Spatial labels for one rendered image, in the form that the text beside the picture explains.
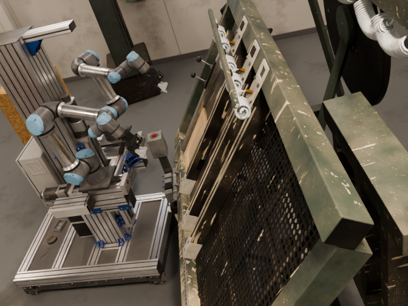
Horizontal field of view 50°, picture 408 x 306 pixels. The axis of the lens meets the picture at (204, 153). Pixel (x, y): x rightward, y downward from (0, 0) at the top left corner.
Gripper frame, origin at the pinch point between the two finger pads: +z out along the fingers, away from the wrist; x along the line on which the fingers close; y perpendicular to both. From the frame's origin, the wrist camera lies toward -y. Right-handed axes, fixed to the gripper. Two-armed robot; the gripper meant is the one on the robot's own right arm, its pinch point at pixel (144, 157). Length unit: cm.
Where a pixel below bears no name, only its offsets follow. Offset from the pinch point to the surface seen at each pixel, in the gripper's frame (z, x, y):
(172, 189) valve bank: 47, 31, -30
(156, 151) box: 34, 72, -42
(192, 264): 48, -47, 1
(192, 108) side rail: 27, 84, 1
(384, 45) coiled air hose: -6, -51, 141
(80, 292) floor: 68, 5, -153
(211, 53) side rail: 4, 89, 41
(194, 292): 50, -65, 4
